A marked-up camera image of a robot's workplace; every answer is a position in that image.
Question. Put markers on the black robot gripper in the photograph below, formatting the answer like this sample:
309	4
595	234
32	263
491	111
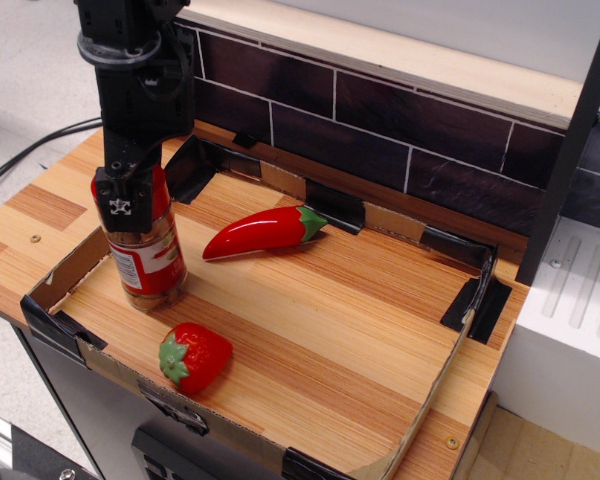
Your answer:
146	97

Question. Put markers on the cardboard fence with black tape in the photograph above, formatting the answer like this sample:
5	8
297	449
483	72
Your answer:
354	357

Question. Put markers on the black device below table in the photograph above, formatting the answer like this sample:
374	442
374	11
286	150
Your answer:
161	456

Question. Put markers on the black equipment at bottom-left corner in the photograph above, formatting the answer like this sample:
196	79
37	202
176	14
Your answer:
22	456

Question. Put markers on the red toy chili pepper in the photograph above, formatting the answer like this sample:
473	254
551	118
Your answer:
274	228

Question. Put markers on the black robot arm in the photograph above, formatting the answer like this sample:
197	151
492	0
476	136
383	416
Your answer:
126	24

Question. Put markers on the white ridged side counter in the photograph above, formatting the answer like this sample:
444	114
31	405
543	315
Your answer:
550	373

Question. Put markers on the red toy strawberry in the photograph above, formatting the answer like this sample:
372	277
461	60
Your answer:
192	356

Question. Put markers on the red-capped spice bottle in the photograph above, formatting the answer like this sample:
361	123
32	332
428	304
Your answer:
151	265

